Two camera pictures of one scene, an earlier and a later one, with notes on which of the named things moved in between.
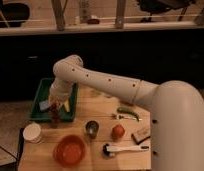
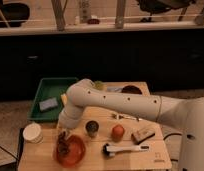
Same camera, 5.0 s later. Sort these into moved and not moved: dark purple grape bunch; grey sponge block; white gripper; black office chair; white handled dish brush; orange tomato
Moved: white gripper; dark purple grape bunch
Not moved: black office chair; orange tomato; grey sponge block; white handled dish brush
